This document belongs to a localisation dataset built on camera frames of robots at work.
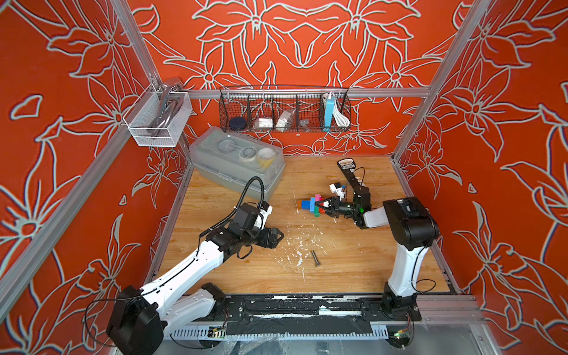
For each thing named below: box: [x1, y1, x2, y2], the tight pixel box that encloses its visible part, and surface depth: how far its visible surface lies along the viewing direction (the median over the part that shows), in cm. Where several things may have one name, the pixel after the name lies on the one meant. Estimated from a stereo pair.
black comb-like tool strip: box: [337, 158, 362, 199], surface depth 116 cm
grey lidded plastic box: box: [189, 126, 286, 202], surface depth 99 cm
